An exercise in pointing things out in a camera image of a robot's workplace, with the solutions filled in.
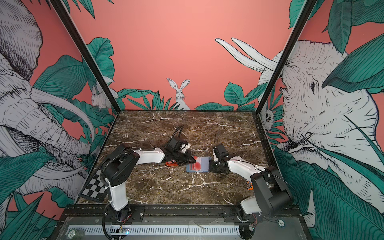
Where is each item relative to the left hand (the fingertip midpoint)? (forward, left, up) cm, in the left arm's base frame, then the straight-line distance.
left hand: (198, 160), depth 88 cm
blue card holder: (0, -3, -6) cm, 7 cm away
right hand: (-3, -7, -4) cm, 8 cm away
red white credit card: (-2, +1, -4) cm, 4 cm away
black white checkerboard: (-13, +57, -2) cm, 58 cm away
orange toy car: (-15, -28, -3) cm, 32 cm away
